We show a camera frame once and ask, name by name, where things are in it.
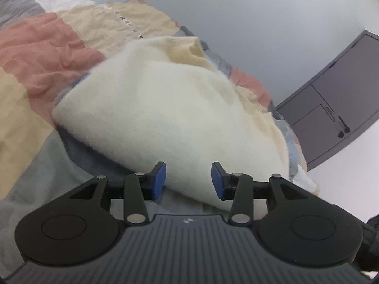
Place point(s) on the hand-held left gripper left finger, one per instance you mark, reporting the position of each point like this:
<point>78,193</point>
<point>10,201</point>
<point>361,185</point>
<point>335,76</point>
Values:
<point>158,180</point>

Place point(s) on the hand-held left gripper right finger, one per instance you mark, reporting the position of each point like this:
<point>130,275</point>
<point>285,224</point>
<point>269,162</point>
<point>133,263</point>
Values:
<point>219,180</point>

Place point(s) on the cream and blue sweater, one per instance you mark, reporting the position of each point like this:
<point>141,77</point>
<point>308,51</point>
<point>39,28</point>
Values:
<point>165,109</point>

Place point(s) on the grey door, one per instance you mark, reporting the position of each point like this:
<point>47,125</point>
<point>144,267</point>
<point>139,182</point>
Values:
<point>319,100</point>

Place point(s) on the patchwork checked quilt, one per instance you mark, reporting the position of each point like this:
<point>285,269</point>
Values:
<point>44,44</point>

